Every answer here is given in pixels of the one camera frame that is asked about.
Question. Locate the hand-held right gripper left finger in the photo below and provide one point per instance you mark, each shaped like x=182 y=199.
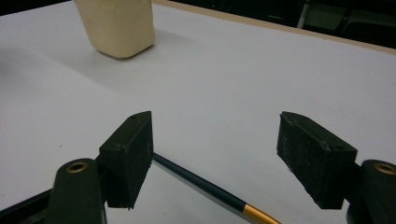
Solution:
x=127 y=161

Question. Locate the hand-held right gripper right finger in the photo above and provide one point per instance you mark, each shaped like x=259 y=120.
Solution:
x=314 y=158

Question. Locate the dark pen with gold end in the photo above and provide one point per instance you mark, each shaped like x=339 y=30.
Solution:
x=199 y=181

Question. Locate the cream pen holder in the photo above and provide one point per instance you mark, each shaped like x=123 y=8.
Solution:
x=118 y=28

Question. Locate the white board sheet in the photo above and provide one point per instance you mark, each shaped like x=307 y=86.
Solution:
x=218 y=77

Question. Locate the desk with white legs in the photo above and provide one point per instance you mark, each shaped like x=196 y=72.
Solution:
x=304 y=15

